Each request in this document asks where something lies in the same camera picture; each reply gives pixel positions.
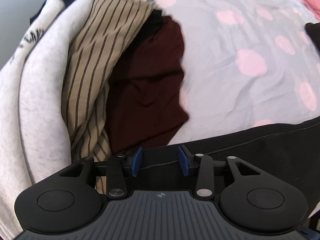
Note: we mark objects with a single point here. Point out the blue stool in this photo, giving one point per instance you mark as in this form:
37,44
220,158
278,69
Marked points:
310,233

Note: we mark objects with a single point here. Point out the grey pink polka dot bedsheet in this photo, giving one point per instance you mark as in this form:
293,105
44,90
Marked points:
225,67

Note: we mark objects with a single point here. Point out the maroon garment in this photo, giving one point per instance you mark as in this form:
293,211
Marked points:
145,87

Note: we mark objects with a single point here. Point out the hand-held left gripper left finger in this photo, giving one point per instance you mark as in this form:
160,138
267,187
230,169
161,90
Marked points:
136,162

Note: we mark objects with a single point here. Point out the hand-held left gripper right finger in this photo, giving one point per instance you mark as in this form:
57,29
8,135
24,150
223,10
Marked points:
183,162

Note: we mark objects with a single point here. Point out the large black garment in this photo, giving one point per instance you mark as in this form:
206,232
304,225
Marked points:
262,145

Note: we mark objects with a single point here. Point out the small black garment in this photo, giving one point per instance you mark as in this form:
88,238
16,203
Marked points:
153,22

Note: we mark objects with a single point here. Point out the light grey sweatshirt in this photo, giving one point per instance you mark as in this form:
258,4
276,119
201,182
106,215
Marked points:
37,105

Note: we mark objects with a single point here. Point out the beige striped garment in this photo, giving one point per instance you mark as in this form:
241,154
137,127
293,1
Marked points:
100,42

